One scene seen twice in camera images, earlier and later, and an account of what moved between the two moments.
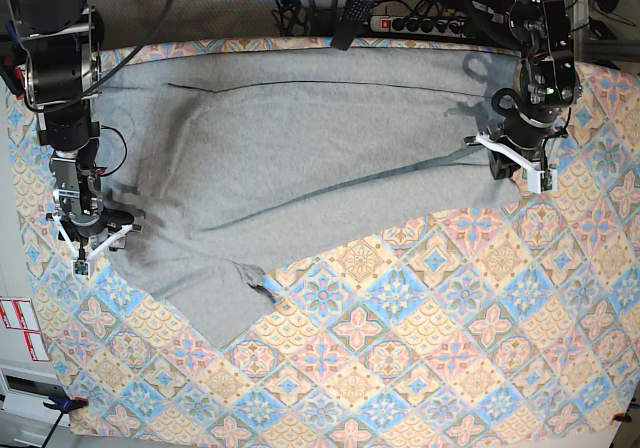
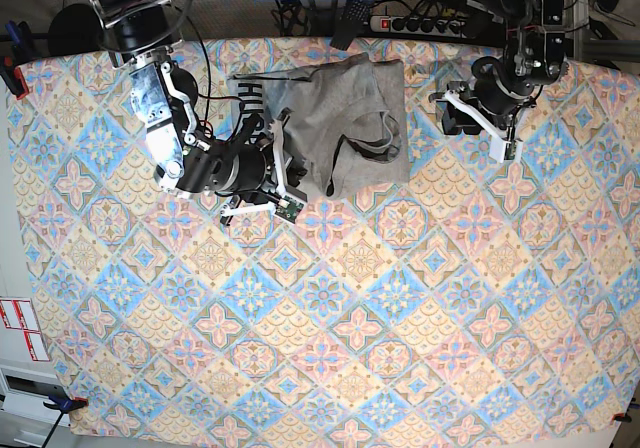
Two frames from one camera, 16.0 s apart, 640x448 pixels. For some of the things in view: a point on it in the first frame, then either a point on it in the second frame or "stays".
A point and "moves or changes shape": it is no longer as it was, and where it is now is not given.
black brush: x=354 y=17 stays
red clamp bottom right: x=622 y=417 stays
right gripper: x=524 y=144 to x=488 y=97
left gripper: x=77 y=200 to x=241 y=168
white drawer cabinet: x=25 y=419 stays
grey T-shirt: x=233 y=161 moves or changes shape
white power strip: x=420 y=25 stays
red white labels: x=19 y=313 stays
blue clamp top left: x=13 y=64 stays
